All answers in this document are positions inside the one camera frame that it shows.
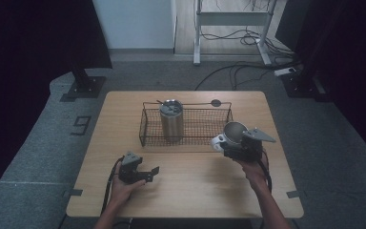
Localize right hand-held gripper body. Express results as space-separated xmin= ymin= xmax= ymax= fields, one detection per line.
xmin=224 ymin=127 xmax=277 ymax=163

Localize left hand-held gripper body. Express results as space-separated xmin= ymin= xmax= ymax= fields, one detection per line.
xmin=117 ymin=151 xmax=145 ymax=185

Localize white mug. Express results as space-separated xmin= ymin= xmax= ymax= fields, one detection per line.
xmin=211 ymin=120 xmax=250 ymax=154

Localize black wire basket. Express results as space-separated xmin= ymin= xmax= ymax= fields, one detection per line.
xmin=138 ymin=101 xmax=236 ymax=148

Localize steel tumbler with lid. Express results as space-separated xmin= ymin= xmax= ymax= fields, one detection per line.
xmin=158 ymin=98 xmax=185 ymax=143

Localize person's left hand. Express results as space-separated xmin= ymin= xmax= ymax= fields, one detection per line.
xmin=109 ymin=162 xmax=148 ymax=206

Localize person's right hand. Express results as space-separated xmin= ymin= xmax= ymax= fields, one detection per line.
xmin=235 ymin=152 xmax=271 ymax=189

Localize dark straw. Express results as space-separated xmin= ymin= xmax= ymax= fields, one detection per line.
xmin=155 ymin=99 xmax=174 ymax=112

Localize black stand base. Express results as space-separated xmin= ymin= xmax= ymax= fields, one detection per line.
xmin=280 ymin=71 xmax=329 ymax=100
xmin=64 ymin=68 xmax=108 ymax=100

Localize white power strip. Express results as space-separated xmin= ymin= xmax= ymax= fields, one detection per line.
xmin=273 ymin=66 xmax=297 ymax=77

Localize grey floor mat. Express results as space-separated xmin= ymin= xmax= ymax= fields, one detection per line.
xmin=0 ymin=60 xmax=366 ymax=229

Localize dark curtain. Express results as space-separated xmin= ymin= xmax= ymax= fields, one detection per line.
xmin=0 ymin=0 xmax=113 ymax=211
xmin=274 ymin=0 xmax=366 ymax=160

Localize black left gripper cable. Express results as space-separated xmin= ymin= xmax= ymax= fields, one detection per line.
xmin=100 ymin=156 xmax=126 ymax=215

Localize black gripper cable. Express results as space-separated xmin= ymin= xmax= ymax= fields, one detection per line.
xmin=256 ymin=148 xmax=274 ymax=195
xmin=100 ymin=156 xmax=126 ymax=215

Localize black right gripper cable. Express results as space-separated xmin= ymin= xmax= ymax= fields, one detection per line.
xmin=256 ymin=148 xmax=274 ymax=195

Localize long black floor cable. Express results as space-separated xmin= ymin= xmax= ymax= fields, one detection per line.
xmin=194 ymin=60 xmax=301 ymax=92

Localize tangled black floor cables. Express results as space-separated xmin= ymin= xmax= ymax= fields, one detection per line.
xmin=199 ymin=28 xmax=296 ymax=59

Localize white metal desk frame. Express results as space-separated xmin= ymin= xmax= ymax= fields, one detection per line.
xmin=193 ymin=0 xmax=279 ymax=67

